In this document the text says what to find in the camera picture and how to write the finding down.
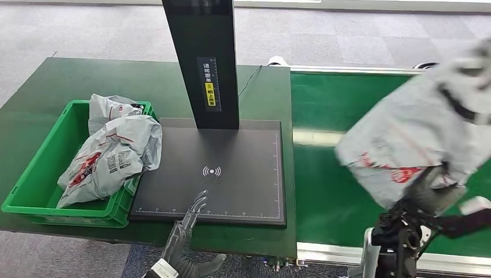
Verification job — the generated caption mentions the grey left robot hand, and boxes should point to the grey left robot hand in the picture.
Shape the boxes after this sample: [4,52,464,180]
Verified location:
[161,189,228,278]

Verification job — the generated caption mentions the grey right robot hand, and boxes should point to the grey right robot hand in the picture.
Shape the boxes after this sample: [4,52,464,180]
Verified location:
[405,164,467,217]

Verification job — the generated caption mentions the grey poly mailer package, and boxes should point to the grey poly mailer package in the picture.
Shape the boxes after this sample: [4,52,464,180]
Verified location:
[335,37,491,211]

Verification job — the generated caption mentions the black inbound scanning machine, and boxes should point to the black inbound scanning machine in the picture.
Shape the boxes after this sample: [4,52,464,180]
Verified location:
[128,0,287,227]

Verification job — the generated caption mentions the large crumpled grey mailer package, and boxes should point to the large crumpled grey mailer package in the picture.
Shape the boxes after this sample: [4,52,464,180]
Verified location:
[56,114,163,209]

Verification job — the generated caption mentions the green conveyor belt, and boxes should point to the green conveyor belt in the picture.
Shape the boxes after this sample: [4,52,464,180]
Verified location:
[290,65,491,270]

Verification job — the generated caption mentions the small crumpled grey mailer package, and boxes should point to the small crumpled grey mailer package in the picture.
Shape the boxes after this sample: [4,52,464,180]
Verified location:
[88,94,146,136]

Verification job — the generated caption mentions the metal connectors under table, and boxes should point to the metal connectors under table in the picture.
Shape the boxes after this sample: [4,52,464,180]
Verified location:
[265,258,309,273]

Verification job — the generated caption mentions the green plastic crate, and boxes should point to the green plastic crate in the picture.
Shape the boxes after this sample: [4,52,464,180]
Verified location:
[1,100,158,229]

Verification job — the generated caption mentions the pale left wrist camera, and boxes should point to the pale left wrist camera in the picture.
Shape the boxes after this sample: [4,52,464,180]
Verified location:
[142,258,179,278]

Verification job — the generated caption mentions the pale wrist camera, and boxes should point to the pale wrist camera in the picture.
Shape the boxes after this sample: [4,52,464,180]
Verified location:
[142,258,179,278]
[435,196,491,239]

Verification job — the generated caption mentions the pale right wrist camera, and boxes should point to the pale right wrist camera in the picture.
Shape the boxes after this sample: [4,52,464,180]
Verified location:
[435,196,491,239]

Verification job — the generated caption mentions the thin black cable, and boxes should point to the thin black cable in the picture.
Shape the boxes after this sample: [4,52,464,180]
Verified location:
[237,65,263,97]

